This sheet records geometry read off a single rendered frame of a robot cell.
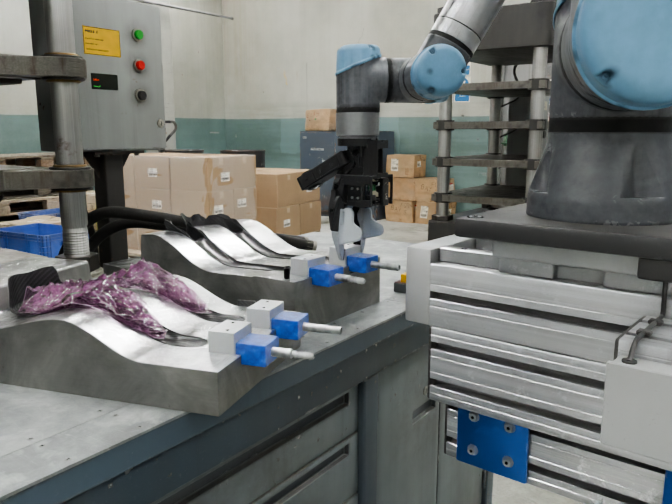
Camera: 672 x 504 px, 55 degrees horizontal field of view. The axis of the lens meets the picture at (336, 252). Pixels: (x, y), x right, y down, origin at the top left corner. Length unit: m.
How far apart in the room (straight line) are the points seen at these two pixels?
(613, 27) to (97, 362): 0.66
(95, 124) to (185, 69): 8.11
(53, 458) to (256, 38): 9.42
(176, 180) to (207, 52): 5.26
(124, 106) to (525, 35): 3.62
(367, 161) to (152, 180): 4.32
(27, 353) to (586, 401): 0.66
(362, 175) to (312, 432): 0.44
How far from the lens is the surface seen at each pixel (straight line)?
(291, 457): 1.09
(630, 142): 0.66
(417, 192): 7.90
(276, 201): 5.73
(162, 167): 5.25
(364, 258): 1.11
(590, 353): 0.68
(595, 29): 0.51
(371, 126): 1.10
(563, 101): 0.68
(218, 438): 0.93
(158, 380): 0.80
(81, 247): 1.64
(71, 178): 1.60
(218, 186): 5.03
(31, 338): 0.90
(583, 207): 0.65
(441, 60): 0.97
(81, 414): 0.82
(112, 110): 1.84
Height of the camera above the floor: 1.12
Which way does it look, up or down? 11 degrees down
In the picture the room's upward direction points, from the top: straight up
